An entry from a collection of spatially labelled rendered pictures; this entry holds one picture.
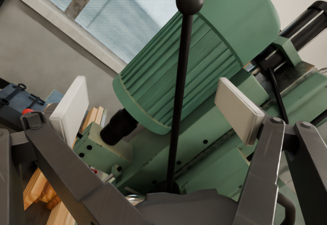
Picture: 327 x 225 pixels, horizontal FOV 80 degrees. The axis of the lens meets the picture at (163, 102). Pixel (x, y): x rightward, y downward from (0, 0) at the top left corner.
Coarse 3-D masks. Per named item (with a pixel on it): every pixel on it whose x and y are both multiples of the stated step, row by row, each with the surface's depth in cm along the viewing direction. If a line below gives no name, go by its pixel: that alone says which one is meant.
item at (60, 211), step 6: (90, 114) 76; (90, 120) 72; (84, 126) 71; (60, 204) 43; (54, 210) 43; (60, 210) 42; (66, 210) 43; (54, 216) 41; (60, 216) 42; (48, 222) 42; (54, 222) 40; (60, 222) 41
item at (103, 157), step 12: (84, 132) 49; (96, 132) 48; (84, 144) 45; (96, 144) 46; (120, 144) 52; (84, 156) 47; (96, 156) 48; (108, 156) 48; (120, 156) 49; (132, 156) 53; (96, 168) 49; (108, 168) 50
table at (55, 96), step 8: (48, 96) 70; (56, 96) 74; (80, 128) 71; (24, 168) 47; (32, 168) 48; (24, 176) 46; (24, 184) 44; (32, 208) 42; (40, 208) 43; (32, 216) 41; (40, 216) 42; (48, 216) 44; (32, 224) 40; (40, 224) 41
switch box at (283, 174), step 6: (324, 126) 41; (324, 132) 40; (324, 138) 40; (282, 156) 43; (282, 162) 43; (282, 168) 42; (288, 168) 41; (282, 174) 41; (288, 174) 41; (282, 180) 41; (288, 180) 40; (288, 186) 41; (294, 192) 43
